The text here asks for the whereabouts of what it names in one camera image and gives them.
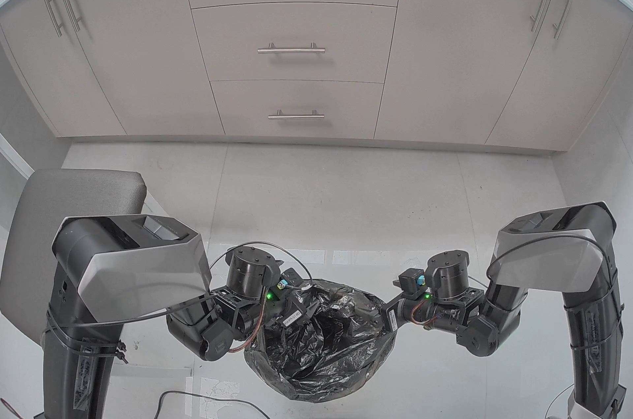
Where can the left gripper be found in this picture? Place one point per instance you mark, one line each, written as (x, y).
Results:
(284, 310)

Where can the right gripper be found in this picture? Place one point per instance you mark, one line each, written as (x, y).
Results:
(408, 310)

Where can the black plastic bag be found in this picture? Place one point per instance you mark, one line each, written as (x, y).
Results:
(321, 347)

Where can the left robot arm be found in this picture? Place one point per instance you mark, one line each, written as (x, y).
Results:
(138, 268)

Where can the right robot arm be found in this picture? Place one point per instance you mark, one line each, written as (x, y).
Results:
(544, 253)

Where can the grey chair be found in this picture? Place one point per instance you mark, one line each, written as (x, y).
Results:
(79, 194)

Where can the beige cabinet with drawers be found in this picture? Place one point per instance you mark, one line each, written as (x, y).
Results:
(296, 36)

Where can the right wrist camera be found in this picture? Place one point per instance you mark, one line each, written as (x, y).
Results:
(409, 283)

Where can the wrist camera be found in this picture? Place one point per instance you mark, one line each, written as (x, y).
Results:
(291, 281)
(409, 283)

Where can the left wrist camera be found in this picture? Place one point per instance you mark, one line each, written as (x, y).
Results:
(291, 281)

